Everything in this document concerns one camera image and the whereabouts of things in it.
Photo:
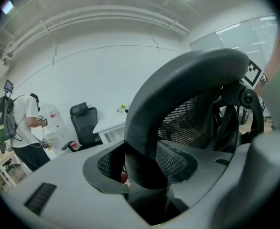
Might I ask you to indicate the light wooden table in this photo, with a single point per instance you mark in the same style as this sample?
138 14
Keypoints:
3 156

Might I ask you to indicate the white desk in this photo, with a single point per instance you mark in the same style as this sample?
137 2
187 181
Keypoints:
111 128

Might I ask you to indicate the small black backpack monitor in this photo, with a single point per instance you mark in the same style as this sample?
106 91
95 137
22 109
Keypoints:
8 86

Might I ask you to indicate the black mesh office chair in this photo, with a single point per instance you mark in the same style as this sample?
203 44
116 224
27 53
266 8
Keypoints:
178 85

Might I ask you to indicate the black green backpack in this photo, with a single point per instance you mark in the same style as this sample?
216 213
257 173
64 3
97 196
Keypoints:
1 123

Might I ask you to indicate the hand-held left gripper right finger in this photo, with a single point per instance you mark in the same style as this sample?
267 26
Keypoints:
175 162

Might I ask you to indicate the white ceiling pipe bundle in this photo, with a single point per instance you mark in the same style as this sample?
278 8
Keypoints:
94 15

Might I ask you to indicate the person's left hand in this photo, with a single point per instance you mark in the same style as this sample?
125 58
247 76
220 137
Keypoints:
123 177

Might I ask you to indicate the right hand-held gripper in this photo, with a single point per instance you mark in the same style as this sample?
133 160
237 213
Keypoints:
253 73

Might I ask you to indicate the white water dispenser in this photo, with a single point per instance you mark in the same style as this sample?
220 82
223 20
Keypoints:
56 139

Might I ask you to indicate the black stool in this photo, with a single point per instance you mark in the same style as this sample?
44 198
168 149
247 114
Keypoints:
9 166

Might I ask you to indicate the black highback office chair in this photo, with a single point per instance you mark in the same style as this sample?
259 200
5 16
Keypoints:
85 125

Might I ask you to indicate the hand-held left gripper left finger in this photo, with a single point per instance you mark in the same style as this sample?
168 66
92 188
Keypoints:
106 162

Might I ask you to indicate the long ceiling light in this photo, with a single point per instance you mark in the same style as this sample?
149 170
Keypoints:
6 6

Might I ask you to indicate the green artificial plant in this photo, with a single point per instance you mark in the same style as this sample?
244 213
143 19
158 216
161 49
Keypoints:
122 107

